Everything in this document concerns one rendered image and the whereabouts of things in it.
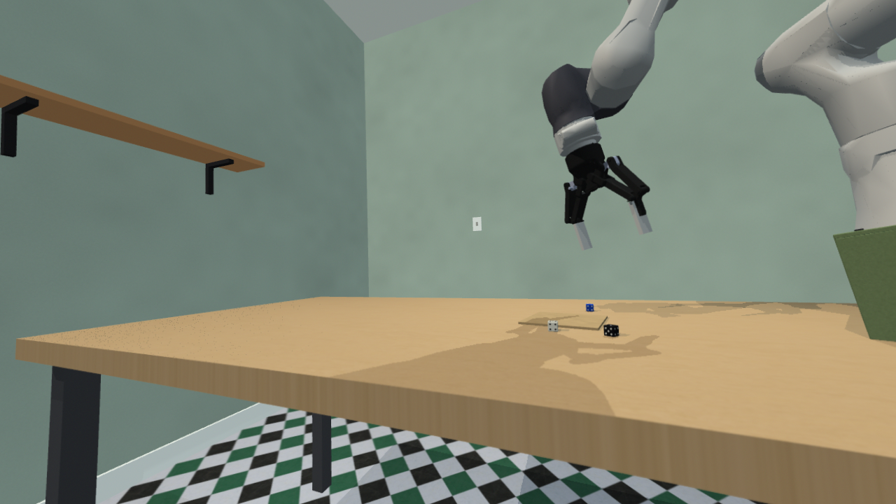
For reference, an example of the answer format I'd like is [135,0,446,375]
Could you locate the tan square mat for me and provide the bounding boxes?
[518,312,608,330]

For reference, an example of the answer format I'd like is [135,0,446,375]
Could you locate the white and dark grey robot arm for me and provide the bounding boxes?
[542,0,896,230]

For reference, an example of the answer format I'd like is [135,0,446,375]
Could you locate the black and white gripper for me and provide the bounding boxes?
[563,143,652,251]

